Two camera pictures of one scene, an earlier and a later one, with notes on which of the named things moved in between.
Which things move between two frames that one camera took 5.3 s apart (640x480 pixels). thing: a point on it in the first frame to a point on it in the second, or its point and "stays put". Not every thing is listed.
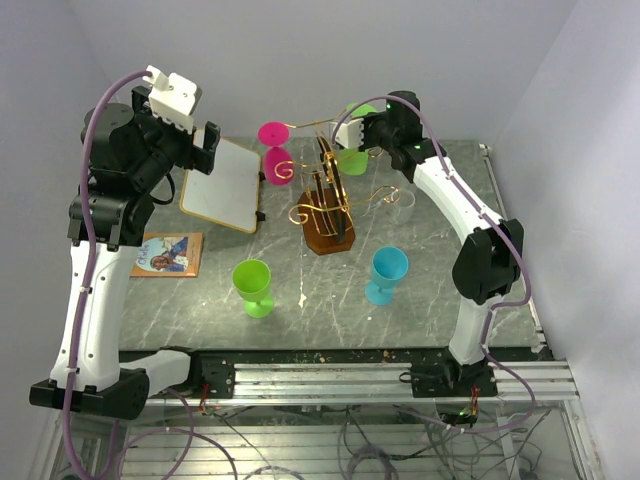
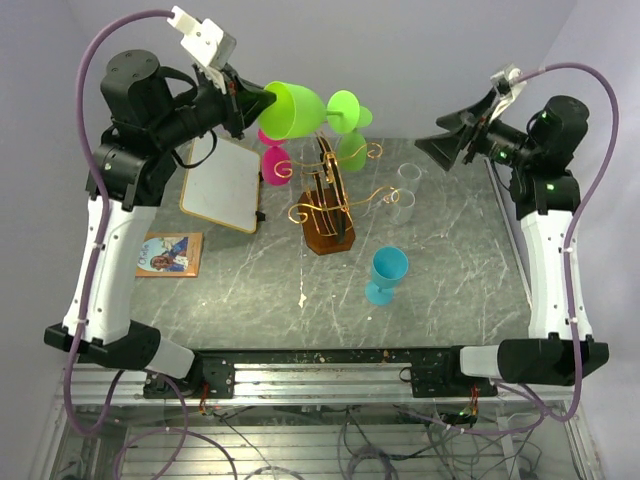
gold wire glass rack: [328, 226] stays put
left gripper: [194, 156] to [243, 101]
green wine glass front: [252, 280] to [297, 111]
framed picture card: [169, 254] stays put
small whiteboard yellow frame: [229, 195] stays put
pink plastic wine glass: [278, 161] stays put
